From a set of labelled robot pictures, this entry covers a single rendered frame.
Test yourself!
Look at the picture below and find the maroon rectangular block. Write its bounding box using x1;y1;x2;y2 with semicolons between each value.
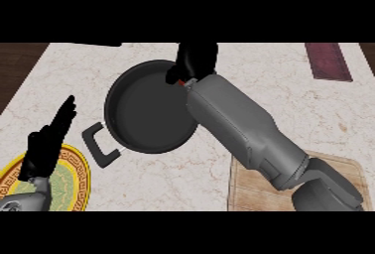
302;43;354;83

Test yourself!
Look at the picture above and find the pale wooden cutting board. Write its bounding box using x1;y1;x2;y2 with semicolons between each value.
225;150;367;212

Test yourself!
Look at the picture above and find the dark grey pot with handle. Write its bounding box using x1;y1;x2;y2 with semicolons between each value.
81;59;200;170

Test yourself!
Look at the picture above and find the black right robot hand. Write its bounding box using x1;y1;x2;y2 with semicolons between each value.
163;42;219;85

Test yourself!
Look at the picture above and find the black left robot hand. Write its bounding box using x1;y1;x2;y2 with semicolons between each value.
17;94;79;183

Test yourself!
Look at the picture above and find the yellow ornate plate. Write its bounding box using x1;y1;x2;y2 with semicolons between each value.
0;143;92;212

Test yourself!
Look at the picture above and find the black flat object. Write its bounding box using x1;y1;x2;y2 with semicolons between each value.
72;42;122;48

